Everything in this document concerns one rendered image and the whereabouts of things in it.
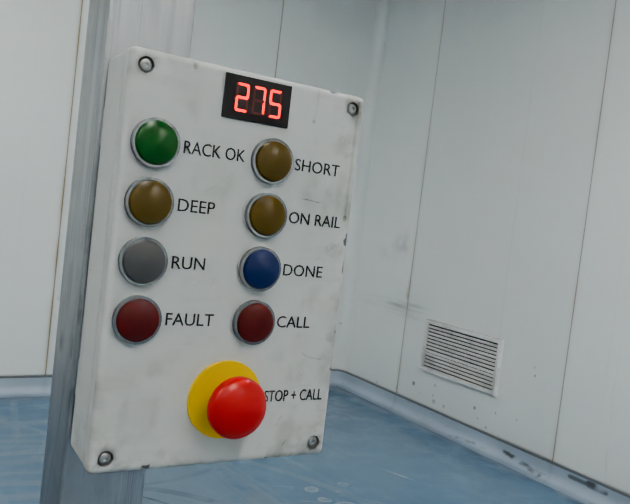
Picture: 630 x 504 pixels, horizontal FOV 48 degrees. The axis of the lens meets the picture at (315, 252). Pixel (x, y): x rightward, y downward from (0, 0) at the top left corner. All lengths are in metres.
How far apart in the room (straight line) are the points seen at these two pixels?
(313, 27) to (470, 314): 2.04
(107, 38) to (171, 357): 0.21
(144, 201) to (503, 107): 3.62
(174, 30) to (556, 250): 3.21
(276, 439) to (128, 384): 0.12
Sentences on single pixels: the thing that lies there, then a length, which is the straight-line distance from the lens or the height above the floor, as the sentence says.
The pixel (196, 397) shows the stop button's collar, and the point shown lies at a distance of 0.48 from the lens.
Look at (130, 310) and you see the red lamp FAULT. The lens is 0.44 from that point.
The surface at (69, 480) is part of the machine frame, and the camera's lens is 0.54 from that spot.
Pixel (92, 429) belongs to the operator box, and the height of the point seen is 0.98.
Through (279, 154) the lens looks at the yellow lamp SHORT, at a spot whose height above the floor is 1.16.
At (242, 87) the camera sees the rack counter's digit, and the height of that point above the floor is 1.20.
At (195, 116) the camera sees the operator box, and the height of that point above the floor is 1.18.
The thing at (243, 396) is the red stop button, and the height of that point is 1.01.
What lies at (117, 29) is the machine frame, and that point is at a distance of 0.51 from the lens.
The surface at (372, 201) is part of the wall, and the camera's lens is 4.74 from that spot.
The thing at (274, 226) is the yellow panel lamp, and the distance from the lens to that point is 0.47.
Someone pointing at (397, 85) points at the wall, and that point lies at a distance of 4.73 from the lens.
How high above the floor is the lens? 1.13
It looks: 3 degrees down
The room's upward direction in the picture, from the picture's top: 7 degrees clockwise
